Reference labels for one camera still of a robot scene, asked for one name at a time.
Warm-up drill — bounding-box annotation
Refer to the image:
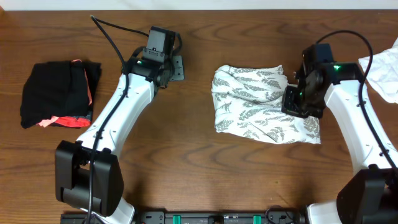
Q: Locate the white fern print garment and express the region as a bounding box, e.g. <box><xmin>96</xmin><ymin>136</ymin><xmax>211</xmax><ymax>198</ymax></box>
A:
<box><xmin>211</xmin><ymin>65</ymin><xmax>321</xmax><ymax>144</ymax></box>

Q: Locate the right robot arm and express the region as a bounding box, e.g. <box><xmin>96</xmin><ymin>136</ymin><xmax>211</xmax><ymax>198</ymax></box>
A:
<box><xmin>282</xmin><ymin>44</ymin><xmax>397</xmax><ymax>223</ymax></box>

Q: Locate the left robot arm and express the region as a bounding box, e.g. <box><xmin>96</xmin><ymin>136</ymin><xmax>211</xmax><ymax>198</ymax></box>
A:
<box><xmin>55</xmin><ymin>26</ymin><xmax>184</xmax><ymax>223</ymax></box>

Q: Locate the plain white cloth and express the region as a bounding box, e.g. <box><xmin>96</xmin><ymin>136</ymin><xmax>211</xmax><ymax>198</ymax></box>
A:
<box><xmin>367</xmin><ymin>40</ymin><xmax>398</xmax><ymax>103</ymax></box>

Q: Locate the folded black and coral garment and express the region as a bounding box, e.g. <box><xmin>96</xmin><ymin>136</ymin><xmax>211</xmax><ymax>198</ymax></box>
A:
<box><xmin>20</xmin><ymin>59</ymin><xmax>101</xmax><ymax>129</ymax></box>

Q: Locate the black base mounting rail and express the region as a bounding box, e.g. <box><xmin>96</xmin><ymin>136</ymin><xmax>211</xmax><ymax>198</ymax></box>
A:
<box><xmin>60</xmin><ymin>205</ymin><xmax>307</xmax><ymax>224</ymax></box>

